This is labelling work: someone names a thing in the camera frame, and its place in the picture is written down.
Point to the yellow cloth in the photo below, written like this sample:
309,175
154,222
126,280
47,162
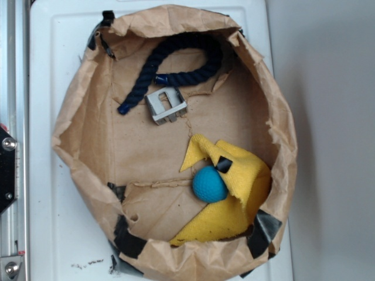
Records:
248,180

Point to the blue golf ball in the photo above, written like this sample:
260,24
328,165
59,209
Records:
208,186

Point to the aluminium frame rail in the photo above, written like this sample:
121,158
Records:
15,260

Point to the white tray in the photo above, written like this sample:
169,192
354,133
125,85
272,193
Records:
66,243

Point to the grey metal bracket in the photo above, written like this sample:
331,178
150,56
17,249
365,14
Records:
160,114

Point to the black mounting plate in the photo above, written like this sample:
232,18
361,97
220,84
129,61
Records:
7,169

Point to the brown paper bag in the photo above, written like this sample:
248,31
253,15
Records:
127,168

